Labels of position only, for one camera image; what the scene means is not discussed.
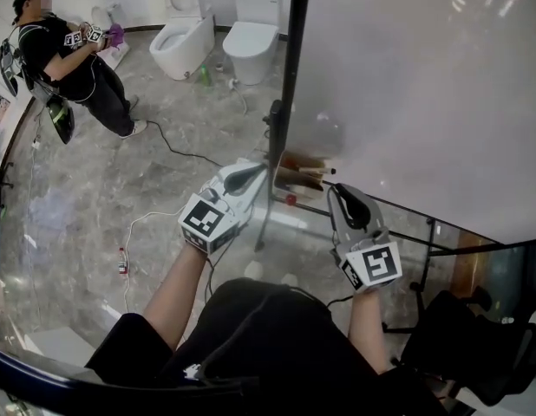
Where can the person's black shirt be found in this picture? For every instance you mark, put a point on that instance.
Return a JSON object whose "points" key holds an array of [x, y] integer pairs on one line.
{"points": [[272, 340]]}

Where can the white toilet with open lid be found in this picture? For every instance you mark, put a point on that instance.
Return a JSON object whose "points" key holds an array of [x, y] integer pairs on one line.
{"points": [[185, 46]]}

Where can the marker pen with black cap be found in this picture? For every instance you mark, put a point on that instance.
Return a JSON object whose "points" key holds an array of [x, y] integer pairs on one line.
{"points": [[315, 170]]}

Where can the purple cloth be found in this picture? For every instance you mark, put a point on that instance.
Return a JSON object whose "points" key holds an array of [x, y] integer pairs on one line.
{"points": [[116, 33]]}

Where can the person's right forearm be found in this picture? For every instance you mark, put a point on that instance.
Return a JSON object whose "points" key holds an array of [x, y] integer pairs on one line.
{"points": [[367, 332]]}

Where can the black mesh office chair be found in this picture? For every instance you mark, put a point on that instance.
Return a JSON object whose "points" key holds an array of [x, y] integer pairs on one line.
{"points": [[467, 349]]}

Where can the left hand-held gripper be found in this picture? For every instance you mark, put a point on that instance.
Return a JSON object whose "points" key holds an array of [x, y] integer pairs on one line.
{"points": [[207, 223]]}

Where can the person's left forearm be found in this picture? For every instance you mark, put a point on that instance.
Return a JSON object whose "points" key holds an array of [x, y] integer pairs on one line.
{"points": [[177, 293]]}

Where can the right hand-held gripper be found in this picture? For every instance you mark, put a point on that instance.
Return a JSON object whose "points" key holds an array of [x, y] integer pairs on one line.
{"points": [[374, 264]]}

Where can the person's left white shoe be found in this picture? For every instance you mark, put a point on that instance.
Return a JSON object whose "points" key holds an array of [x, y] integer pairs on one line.
{"points": [[253, 269]]}

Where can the black tripod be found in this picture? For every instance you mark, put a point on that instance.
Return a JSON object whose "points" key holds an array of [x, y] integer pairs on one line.
{"points": [[1, 182]]}

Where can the green bottle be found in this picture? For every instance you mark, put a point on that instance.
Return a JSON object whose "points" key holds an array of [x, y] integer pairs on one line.
{"points": [[205, 76]]}

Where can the person's white shoe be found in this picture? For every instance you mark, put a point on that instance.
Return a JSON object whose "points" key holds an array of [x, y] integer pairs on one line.
{"points": [[289, 279], [253, 269]]}

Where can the wooden platform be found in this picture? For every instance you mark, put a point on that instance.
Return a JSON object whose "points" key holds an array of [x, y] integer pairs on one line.
{"points": [[467, 267]]}

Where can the whiteboard with black frame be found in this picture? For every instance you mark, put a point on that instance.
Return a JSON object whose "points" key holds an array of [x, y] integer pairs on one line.
{"points": [[402, 102]]}

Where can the black backpack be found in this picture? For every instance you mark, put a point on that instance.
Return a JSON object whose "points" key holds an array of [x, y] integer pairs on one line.
{"points": [[8, 69]]}

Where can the brown cardboard box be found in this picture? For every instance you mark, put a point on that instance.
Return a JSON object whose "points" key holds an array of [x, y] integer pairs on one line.
{"points": [[289, 167]]}

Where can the dark blue curved bar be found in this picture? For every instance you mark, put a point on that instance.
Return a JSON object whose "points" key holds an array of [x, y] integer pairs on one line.
{"points": [[55, 377]]}

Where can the clear bottle with red label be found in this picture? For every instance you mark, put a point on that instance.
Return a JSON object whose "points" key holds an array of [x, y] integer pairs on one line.
{"points": [[122, 263]]}

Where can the black and green bag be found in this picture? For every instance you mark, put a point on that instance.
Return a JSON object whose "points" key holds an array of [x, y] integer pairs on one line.
{"points": [[62, 119]]}

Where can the red round magnet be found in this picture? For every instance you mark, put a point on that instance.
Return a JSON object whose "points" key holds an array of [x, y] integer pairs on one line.
{"points": [[290, 198]]}

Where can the grey chest-mounted device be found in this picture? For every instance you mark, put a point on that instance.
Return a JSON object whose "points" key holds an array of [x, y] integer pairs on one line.
{"points": [[190, 371]]}

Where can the person's right white shoe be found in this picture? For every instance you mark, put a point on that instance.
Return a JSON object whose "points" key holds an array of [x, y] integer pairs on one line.
{"points": [[289, 279]]}

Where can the white box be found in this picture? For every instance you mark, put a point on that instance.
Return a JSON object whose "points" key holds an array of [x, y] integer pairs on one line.
{"points": [[55, 345]]}

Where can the white toilet with closed lid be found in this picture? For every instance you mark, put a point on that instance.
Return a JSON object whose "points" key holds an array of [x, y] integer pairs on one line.
{"points": [[250, 43]]}

